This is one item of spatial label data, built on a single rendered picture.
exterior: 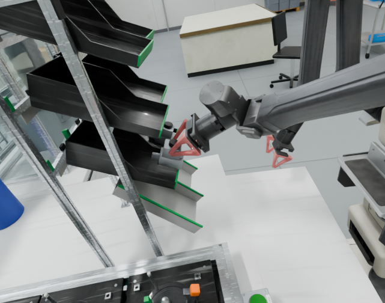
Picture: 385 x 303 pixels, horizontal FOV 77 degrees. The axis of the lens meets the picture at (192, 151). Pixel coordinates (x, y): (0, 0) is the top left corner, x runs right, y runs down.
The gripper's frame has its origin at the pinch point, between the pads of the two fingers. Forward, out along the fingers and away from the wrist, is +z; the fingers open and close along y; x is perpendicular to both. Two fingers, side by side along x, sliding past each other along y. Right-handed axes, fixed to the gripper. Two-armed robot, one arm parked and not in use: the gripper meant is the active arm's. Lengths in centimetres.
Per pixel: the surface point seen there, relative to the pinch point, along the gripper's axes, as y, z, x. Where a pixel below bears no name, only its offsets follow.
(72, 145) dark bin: 5.2, 16.4, -16.8
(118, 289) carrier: 20.4, 32.0, 18.6
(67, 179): -45, 83, 7
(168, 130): -13.0, 3.6, 0.6
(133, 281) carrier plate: 18.6, 28.2, 20.3
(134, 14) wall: -1057, 247, -67
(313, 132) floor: -182, -52, 167
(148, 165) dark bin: -0.7, 9.8, 0.9
